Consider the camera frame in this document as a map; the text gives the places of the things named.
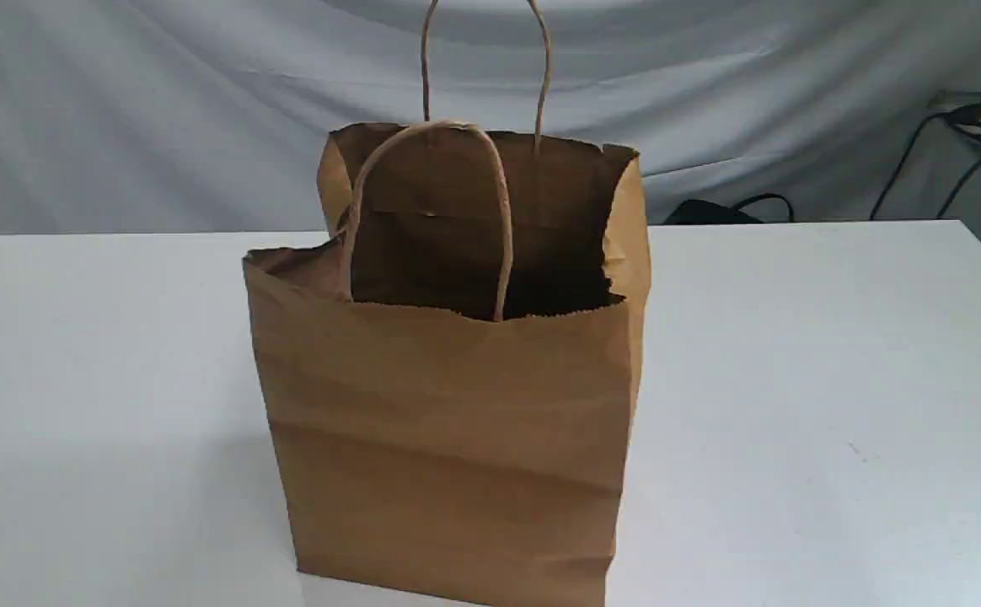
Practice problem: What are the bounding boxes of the brown paper bag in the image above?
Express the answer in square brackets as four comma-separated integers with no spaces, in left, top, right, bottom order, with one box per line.
[243,3,651,606]

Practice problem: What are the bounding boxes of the black object behind table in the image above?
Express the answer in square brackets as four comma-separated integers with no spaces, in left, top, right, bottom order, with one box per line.
[662,193,797,226]

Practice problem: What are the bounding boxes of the grey backdrop cloth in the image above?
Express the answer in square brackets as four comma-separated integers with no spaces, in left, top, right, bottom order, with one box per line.
[0,1,981,234]

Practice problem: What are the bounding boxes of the black cables at right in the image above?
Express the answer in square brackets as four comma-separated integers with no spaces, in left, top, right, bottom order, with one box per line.
[870,98,981,222]

